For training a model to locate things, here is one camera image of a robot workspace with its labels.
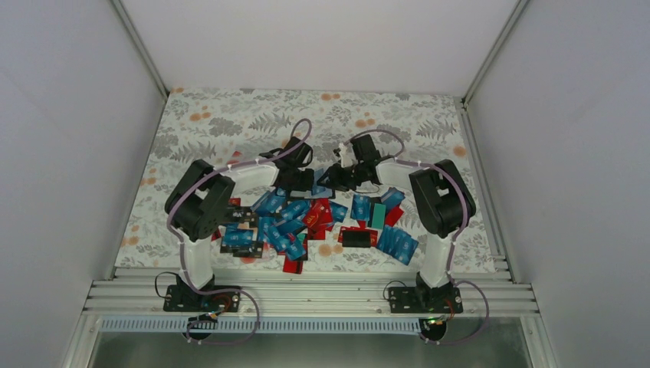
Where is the black leather card holder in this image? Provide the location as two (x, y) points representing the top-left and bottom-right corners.
(288, 168), (336, 200)

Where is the red VIP card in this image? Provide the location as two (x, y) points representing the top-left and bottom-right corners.
(302, 198), (334, 232)

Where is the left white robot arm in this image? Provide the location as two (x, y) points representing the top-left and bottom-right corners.
(165, 137), (313, 311)

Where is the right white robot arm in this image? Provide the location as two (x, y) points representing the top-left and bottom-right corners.
(317, 134), (476, 312)

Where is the blue card beside teal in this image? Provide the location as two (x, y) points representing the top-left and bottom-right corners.
(350, 193), (371, 222)

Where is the blue card near teal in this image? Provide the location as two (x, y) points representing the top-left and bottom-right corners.
(380, 187), (405, 211)

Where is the black card on red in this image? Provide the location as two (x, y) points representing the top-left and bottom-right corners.
(340, 230), (372, 248)

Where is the black VIP card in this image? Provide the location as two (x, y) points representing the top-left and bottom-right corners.
(222, 205), (258, 227)

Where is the blue VIP card lower left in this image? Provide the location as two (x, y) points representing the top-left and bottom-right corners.
(222, 228), (256, 248)

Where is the blue VIP card stack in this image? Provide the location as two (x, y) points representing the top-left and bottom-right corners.
(376, 225), (419, 265)

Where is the red card bottom centre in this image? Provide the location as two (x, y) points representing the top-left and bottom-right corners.
(282, 256), (304, 274)

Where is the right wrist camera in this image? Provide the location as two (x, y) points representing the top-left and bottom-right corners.
(338, 143), (356, 168)

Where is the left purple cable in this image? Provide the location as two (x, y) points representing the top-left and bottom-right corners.
(167, 118), (314, 301)

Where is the purple cable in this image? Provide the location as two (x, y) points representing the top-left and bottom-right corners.
(345, 129), (491, 306)
(167, 118), (314, 301)

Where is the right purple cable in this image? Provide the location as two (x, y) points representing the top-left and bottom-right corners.
(345, 129), (491, 306)

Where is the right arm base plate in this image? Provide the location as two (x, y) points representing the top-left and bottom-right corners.
(386, 286), (464, 314)

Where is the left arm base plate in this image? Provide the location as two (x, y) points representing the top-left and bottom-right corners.
(162, 285), (241, 313)

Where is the aluminium rail frame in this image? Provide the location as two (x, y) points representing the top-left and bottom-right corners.
(83, 268), (540, 317)

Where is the grey perforated cable duct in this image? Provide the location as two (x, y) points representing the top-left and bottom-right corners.
(99, 316), (421, 335)

